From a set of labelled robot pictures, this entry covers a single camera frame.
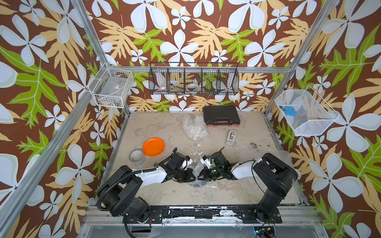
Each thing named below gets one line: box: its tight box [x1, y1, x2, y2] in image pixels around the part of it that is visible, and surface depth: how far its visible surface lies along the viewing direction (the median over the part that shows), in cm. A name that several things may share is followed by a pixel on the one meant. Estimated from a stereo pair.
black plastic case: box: [202, 105, 241, 127], surface depth 117 cm
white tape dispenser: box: [225, 129, 238, 147], surface depth 103 cm
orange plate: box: [142, 137, 166, 158], surface depth 101 cm
